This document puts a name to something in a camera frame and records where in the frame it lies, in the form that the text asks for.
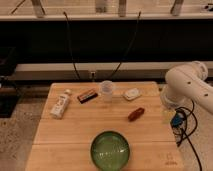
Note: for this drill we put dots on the clear plastic cup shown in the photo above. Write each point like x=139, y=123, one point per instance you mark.
x=106, y=89

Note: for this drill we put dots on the wall power outlet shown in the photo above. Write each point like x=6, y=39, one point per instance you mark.
x=92, y=75

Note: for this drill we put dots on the green ceramic bowl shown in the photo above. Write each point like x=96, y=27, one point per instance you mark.
x=110, y=151

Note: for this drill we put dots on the white plastic bottle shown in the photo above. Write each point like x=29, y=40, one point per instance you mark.
x=61, y=104

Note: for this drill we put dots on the brown candy bar box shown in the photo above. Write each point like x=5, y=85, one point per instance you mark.
x=86, y=96

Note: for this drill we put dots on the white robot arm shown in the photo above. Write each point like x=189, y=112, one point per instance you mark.
x=187, y=81

